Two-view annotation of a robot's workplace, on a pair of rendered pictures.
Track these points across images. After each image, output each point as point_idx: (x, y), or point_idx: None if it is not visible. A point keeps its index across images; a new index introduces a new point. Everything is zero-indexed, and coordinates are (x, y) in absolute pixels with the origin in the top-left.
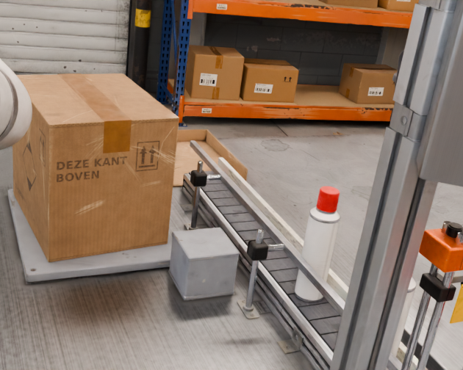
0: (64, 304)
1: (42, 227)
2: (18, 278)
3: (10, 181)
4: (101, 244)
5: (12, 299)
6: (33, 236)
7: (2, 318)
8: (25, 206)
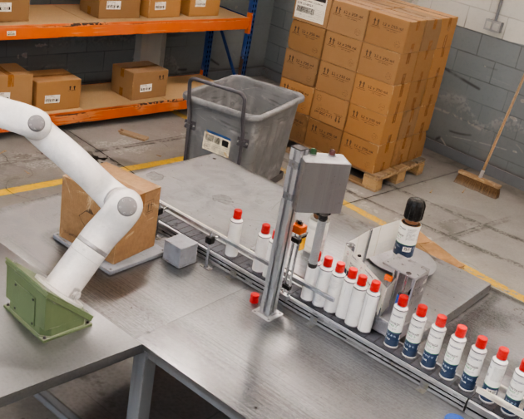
0: (133, 280)
1: None
2: (103, 274)
3: (42, 229)
4: (131, 252)
5: (111, 283)
6: None
7: (116, 290)
8: None
